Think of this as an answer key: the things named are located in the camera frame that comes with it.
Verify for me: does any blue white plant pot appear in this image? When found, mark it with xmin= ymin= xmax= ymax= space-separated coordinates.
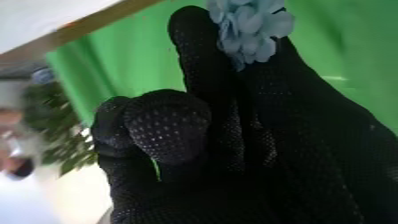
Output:
xmin=29 ymin=66 xmax=59 ymax=85

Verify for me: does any person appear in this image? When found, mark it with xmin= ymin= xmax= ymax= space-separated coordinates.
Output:
xmin=0 ymin=105 xmax=40 ymax=182

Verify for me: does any white sheet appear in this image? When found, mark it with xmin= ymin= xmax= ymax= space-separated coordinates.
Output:
xmin=0 ymin=0 xmax=125 ymax=55

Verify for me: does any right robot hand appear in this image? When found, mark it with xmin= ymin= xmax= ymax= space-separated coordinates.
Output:
xmin=88 ymin=4 xmax=398 ymax=224

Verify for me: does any green leafy plant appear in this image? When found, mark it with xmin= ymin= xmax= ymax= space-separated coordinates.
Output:
xmin=20 ymin=81 xmax=102 ymax=177

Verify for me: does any blue flower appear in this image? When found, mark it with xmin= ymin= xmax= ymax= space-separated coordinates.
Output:
xmin=205 ymin=0 xmax=297 ymax=73

